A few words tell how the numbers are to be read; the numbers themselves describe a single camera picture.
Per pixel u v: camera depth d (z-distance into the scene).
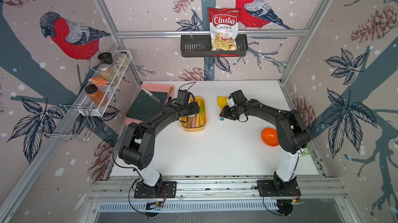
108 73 0.71
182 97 0.73
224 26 0.82
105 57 0.74
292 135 0.51
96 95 0.63
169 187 0.73
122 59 0.86
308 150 0.85
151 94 1.13
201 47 1.07
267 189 0.73
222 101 1.06
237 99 0.79
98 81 0.70
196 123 0.95
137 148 0.46
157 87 1.17
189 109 0.81
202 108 1.00
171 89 1.17
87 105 0.66
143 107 1.07
